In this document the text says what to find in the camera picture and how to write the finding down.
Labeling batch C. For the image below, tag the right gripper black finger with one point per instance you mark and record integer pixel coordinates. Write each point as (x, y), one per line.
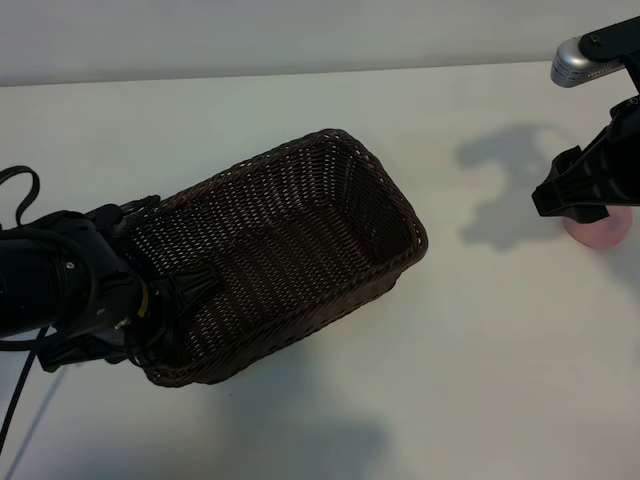
(590, 215)
(580, 185)

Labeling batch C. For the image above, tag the dark brown wicker basket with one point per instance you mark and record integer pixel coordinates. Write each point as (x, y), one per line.
(300, 225)

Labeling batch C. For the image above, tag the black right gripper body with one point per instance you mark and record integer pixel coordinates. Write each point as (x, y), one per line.
(629, 160)

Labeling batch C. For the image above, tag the pink peach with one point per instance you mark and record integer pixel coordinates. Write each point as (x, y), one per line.
(605, 235)

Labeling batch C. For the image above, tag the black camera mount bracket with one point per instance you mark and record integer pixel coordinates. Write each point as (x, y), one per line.
(610, 40)

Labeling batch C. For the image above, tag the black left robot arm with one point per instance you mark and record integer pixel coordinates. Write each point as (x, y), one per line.
(25, 290)

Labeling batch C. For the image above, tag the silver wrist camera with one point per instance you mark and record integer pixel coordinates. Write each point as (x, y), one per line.
(570, 62)

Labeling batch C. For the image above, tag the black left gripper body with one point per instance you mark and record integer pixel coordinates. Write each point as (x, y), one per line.
(125, 300)

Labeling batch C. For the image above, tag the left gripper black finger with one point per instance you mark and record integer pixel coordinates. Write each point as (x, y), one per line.
(190, 295)

